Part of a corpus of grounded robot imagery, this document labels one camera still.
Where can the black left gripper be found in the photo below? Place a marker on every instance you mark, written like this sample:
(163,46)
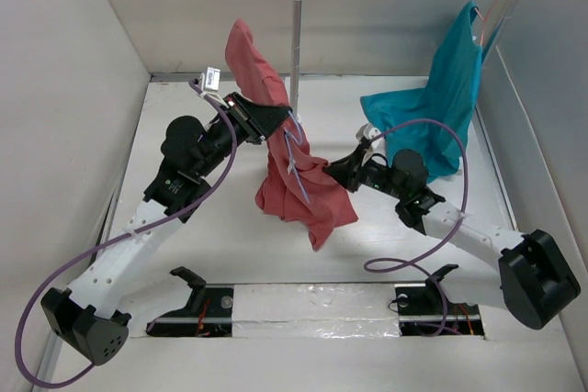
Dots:
(257,121)

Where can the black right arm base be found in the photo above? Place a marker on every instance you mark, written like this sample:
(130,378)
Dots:
(423,309)

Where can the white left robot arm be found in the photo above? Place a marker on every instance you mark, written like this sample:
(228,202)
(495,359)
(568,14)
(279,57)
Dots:
(86,313)

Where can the red t shirt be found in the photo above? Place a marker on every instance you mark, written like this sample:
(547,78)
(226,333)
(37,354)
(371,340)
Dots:
(295,188)

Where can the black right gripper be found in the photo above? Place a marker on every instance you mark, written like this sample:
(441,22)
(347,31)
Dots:
(348,170)

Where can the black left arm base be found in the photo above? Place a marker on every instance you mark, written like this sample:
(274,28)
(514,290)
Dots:
(206,313)

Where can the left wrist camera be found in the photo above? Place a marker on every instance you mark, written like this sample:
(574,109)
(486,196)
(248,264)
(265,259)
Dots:
(209,81)

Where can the teal t shirt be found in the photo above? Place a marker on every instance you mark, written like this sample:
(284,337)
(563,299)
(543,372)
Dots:
(448,100)

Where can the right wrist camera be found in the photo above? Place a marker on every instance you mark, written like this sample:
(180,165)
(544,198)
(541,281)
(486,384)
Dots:
(371,143)

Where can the pink wire hanger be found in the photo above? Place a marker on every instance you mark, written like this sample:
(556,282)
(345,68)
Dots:
(485,19)

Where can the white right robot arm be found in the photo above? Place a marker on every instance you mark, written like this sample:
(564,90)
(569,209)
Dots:
(529,275)

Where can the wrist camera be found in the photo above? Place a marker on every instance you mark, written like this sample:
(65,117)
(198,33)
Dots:
(371,143)
(209,81)

